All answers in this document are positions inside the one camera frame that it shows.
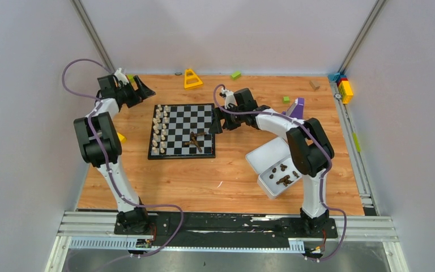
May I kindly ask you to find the brown chess piece crossed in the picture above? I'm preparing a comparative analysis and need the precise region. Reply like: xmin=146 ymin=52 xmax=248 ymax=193
xmin=184 ymin=131 xmax=207 ymax=147

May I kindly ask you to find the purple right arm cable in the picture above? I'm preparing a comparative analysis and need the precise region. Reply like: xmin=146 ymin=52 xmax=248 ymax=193
xmin=212 ymin=84 xmax=348 ymax=262

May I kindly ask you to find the yellow triangle toy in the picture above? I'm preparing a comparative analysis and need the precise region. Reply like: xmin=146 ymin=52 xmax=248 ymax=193
xmin=184 ymin=69 xmax=203 ymax=90

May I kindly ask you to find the small green cube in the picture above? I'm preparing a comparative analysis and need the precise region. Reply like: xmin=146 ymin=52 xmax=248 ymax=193
xmin=282 ymin=96 xmax=290 ymax=104

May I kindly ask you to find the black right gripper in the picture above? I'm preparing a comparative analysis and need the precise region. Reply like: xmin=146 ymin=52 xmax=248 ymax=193
xmin=209 ymin=104 xmax=245 ymax=134

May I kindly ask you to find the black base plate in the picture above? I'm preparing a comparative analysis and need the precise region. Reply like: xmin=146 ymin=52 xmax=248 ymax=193
xmin=113 ymin=211 xmax=339 ymax=241

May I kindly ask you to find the wooden brown block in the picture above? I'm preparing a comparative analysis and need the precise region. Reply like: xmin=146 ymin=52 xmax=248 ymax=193
xmin=309 ymin=80 xmax=321 ymax=91

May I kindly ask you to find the yellow block left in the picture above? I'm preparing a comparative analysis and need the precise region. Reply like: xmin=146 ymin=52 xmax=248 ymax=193
xmin=117 ymin=133 xmax=127 ymax=143

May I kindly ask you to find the yellow lego brick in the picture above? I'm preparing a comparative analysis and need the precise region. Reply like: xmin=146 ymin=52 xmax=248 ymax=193
xmin=338 ymin=79 xmax=353 ymax=104

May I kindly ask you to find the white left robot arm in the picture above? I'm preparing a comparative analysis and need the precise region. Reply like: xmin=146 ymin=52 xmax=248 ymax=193
xmin=74 ymin=73 xmax=155 ymax=235

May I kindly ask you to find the green block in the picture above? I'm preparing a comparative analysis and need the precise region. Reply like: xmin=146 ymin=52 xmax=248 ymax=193
xmin=230 ymin=71 xmax=242 ymax=80

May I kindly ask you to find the black white chess board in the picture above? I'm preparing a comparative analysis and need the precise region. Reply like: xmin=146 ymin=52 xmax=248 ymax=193
xmin=147 ymin=103 xmax=216 ymax=160

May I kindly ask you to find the white tin box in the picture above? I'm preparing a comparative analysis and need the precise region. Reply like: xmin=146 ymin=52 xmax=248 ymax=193
xmin=257 ymin=155 xmax=302 ymax=199

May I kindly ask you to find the purple toy stand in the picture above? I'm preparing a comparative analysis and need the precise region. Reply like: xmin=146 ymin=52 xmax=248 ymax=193
xmin=282 ymin=97 xmax=305 ymax=120

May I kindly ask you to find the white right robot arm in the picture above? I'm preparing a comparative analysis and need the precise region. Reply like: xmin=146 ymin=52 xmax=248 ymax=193
xmin=208 ymin=84 xmax=334 ymax=237

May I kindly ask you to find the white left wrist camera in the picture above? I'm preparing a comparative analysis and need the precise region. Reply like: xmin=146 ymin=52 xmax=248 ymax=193
xmin=114 ymin=67 xmax=130 ymax=85

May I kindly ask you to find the brown chess piece long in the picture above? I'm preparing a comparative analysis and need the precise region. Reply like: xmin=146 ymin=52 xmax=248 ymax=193
xmin=190 ymin=132 xmax=205 ymax=152

